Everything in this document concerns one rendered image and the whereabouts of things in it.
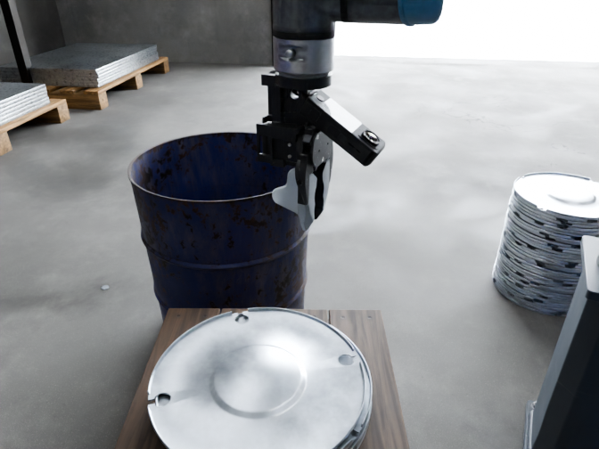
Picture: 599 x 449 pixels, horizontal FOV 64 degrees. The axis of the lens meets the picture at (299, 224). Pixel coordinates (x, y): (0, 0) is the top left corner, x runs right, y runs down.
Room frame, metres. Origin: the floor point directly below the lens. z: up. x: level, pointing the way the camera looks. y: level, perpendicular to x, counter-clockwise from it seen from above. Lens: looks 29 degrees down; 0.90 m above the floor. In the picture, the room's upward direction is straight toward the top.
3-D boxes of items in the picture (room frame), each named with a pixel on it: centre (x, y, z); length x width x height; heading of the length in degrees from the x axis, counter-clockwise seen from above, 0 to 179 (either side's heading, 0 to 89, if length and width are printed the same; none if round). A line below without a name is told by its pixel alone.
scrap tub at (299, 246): (1.04, 0.18, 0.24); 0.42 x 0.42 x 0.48
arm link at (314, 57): (0.61, 0.00, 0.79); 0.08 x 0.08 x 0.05
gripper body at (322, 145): (0.62, 0.00, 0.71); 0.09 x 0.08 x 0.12; 65
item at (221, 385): (0.47, 0.06, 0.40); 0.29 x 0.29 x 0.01
